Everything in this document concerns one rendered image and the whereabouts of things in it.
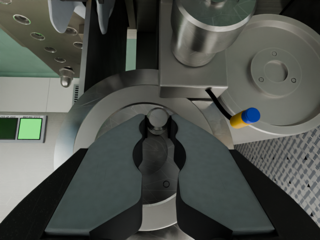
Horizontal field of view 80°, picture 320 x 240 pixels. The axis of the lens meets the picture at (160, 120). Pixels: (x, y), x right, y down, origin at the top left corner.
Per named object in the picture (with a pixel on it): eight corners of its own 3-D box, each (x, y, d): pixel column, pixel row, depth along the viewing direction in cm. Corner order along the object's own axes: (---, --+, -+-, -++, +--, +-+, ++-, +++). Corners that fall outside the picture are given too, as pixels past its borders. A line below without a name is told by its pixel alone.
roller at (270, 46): (330, 15, 19) (353, 136, 17) (229, 95, 44) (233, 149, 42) (209, 11, 19) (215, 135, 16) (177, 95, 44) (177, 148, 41)
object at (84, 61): (96, -63, 21) (83, 100, 17) (126, 53, 44) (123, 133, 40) (92, -63, 21) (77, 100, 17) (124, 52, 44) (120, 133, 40)
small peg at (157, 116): (142, 122, 11) (154, 102, 12) (144, 129, 14) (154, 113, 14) (162, 134, 11) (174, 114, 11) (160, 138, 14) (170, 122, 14)
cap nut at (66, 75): (71, 68, 49) (69, 85, 49) (76, 74, 53) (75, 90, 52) (56, 68, 49) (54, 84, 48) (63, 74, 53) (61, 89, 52)
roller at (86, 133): (215, 86, 17) (219, 232, 14) (177, 129, 42) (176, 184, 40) (79, 81, 16) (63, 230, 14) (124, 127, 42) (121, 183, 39)
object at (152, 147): (71, 178, 13) (122, 85, 15) (82, 175, 15) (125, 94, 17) (170, 227, 13) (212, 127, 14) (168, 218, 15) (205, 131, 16)
